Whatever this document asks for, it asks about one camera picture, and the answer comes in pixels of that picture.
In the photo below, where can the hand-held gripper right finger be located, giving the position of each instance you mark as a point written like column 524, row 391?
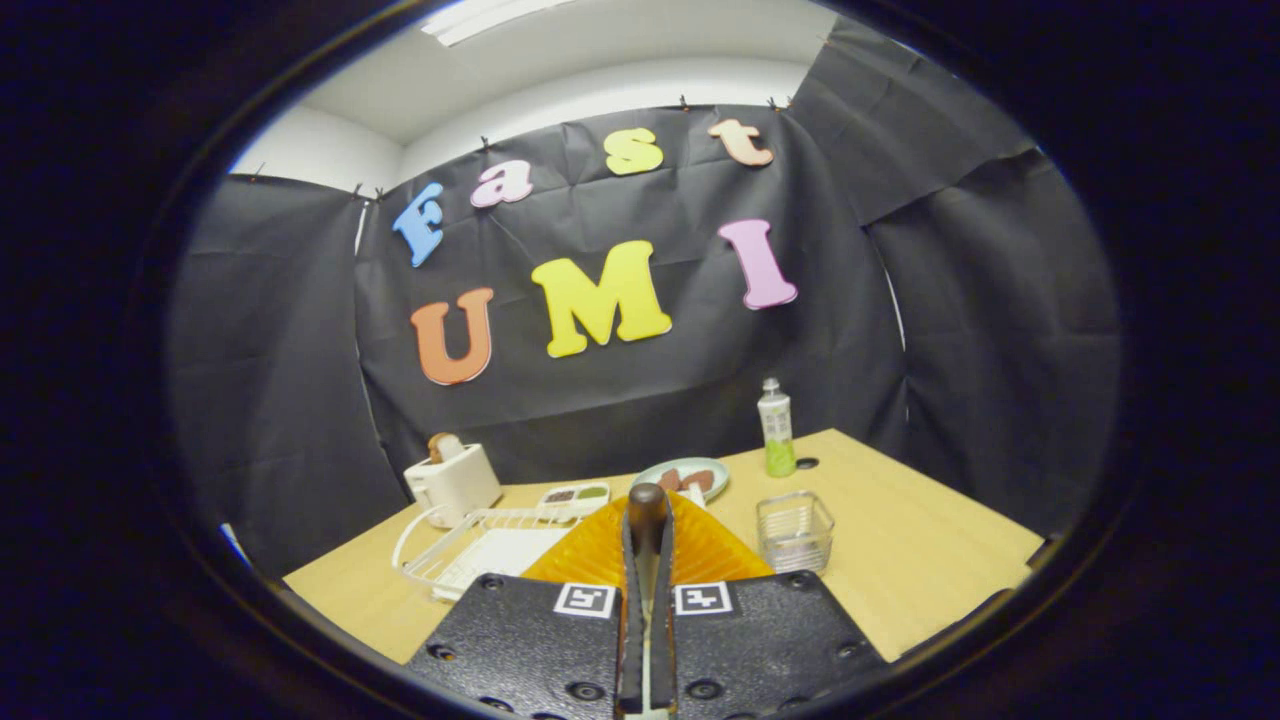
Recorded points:
column 664, row 640

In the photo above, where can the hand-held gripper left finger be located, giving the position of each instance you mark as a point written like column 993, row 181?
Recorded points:
column 630, row 640

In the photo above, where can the small plate with food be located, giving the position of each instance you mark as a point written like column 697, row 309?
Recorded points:
column 645, row 474

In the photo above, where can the white compartment sauce tray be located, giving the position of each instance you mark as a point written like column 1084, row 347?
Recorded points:
column 575, row 495

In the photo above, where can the brown food piece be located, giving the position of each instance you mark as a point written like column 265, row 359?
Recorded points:
column 669, row 480
column 700, row 480

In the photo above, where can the white toaster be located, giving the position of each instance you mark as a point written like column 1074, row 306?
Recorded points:
column 455, row 485

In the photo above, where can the green drink bottle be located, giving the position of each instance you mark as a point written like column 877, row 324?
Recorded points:
column 775, row 430

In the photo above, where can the black backdrop cloth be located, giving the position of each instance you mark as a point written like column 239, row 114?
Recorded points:
column 640, row 400

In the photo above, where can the brown bread slice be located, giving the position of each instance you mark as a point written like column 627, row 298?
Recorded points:
column 445, row 447

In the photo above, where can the ceiling light panel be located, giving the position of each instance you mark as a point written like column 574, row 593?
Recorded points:
column 470, row 20

